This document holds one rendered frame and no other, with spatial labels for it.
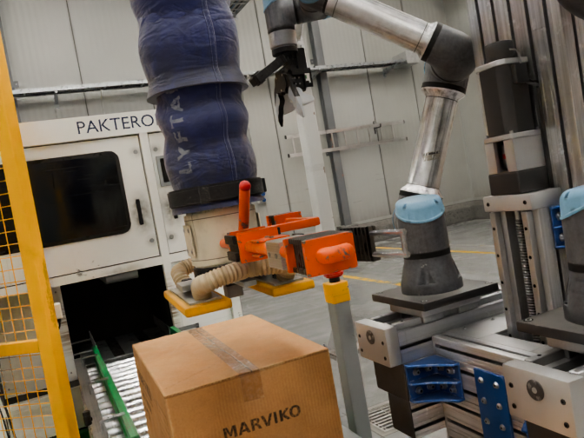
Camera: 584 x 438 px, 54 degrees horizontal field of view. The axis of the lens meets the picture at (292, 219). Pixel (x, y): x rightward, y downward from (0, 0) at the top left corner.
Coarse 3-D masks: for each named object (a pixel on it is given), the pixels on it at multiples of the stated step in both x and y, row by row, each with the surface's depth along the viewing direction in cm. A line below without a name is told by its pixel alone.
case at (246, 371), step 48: (192, 336) 175; (240, 336) 165; (288, 336) 156; (144, 384) 162; (192, 384) 128; (240, 384) 130; (288, 384) 134; (192, 432) 126; (240, 432) 130; (288, 432) 134; (336, 432) 139
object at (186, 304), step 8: (184, 280) 140; (176, 288) 146; (168, 296) 140; (176, 296) 135; (184, 296) 130; (192, 296) 128; (216, 296) 122; (224, 296) 124; (176, 304) 127; (184, 304) 122; (192, 304) 120; (200, 304) 119; (208, 304) 119; (216, 304) 119; (224, 304) 120; (184, 312) 118; (192, 312) 117; (200, 312) 118; (208, 312) 119
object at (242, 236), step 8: (232, 232) 116; (240, 232) 116; (248, 232) 109; (256, 232) 109; (264, 232) 110; (272, 232) 111; (280, 232) 112; (232, 240) 109; (240, 240) 108; (248, 240) 109; (232, 248) 113; (240, 248) 108; (232, 256) 111; (240, 256) 109; (248, 256) 109
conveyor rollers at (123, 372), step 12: (120, 360) 326; (132, 360) 321; (96, 372) 311; (120, 372) 300; (132, 372) 301; (96, 384) 286; (120, 384) 281; (132, 384) 275; (96, 396) 268; (108, 396) 263; (132, 396) 258; (108, 408) 245; (132, 408) 240; (132, 420) 231; (144, 420) 225; (108, 432) 219; (120, 432) 220; (144, 432) 215
